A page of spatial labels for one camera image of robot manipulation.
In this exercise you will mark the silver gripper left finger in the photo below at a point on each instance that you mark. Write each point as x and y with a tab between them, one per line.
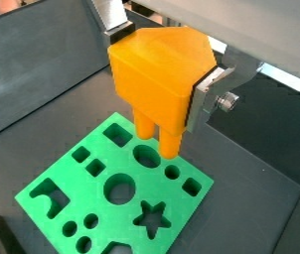
112	22

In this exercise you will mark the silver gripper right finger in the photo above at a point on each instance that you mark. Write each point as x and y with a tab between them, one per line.
211	93

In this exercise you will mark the grey bin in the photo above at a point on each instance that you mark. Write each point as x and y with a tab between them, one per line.
56	94

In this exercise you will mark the green shape sorter board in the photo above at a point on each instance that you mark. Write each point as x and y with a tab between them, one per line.
111	195

